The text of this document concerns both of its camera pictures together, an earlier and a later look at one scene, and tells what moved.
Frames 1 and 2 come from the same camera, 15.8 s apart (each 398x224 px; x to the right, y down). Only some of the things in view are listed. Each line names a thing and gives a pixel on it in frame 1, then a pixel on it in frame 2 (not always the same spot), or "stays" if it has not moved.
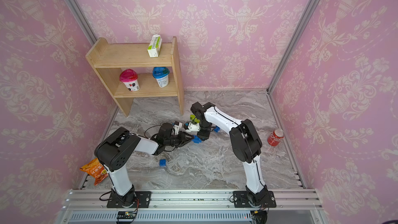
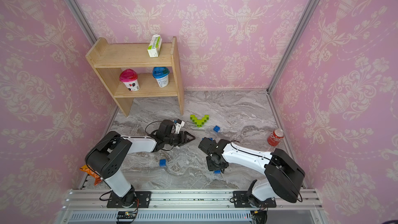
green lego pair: x=193 y=117 stays
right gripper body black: x=204 y=130 to x=212 y=166
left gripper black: x=183 y=138 stays
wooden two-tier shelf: x=133 y=70 stays
